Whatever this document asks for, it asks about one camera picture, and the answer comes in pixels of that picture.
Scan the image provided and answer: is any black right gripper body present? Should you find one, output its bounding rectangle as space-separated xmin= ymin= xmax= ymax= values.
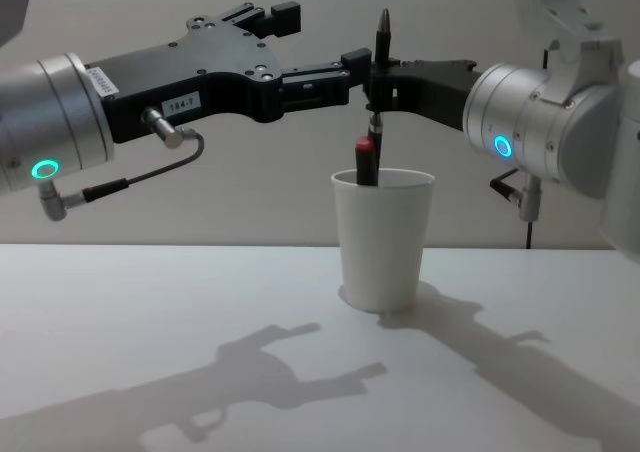
xmin=412 ymin=64 xmax=484 ymax=137

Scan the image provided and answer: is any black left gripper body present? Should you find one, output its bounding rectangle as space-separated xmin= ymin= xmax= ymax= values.
xmin=83 ymin=15 xmax=285 ymax=146

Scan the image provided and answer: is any black pen with red cap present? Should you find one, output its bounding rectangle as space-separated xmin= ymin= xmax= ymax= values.
xmin=354 ymin=136 xmax=379 ymax=188

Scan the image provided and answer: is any white paper cup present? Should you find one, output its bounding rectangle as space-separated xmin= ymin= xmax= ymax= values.
xmin=330 ymin=168 xmax=437 ymax=314

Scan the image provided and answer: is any white table cloth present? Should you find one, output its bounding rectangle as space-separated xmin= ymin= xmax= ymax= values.
xmin=0 ymin=243 xmax=640 ymax=452

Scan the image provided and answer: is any dark left gripper cable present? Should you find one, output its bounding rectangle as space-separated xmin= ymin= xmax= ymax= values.
xmin=39 ymin=107 xmax=207 ymax=222

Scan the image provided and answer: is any dark gripper cable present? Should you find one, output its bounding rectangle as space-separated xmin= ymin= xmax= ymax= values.
xmin=39 ymin=107 xmax=207 ymax=222
xmin=489 ymin=167 xmax=545 ymax=250

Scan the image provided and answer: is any dark right gripper cable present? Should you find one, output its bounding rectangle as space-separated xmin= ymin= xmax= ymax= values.
xmin=489 ymin=167 xmax=545 ymax=250

